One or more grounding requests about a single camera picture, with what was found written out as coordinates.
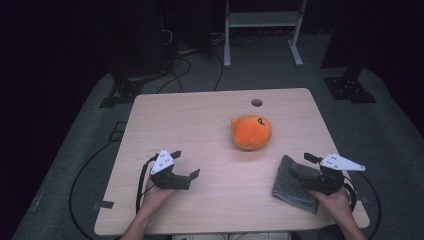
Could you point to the black stand base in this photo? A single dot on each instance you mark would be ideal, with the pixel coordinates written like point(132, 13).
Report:
point(125, 90)
point(348, 88)

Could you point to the dark equipment cabinet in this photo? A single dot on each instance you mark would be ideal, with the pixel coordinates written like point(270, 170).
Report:
point(143, 40)

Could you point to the grey towel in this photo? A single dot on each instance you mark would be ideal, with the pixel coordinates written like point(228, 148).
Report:
point(286, 191)

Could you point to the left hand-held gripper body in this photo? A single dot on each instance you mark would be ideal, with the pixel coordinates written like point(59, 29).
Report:
point(166, 181)

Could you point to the white metal stand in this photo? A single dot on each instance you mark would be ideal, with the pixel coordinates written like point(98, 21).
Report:
point(263, 19)

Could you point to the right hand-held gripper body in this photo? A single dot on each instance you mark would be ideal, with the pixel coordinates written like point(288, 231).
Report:
point(325, 183)

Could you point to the person's right hand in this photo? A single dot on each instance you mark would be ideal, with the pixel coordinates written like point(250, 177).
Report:
point(336, 205)

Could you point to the orange plush toy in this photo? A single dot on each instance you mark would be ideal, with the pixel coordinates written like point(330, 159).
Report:
point(250, 135)

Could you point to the person's left hand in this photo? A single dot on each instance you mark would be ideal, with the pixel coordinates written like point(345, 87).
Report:
point(155, 198)

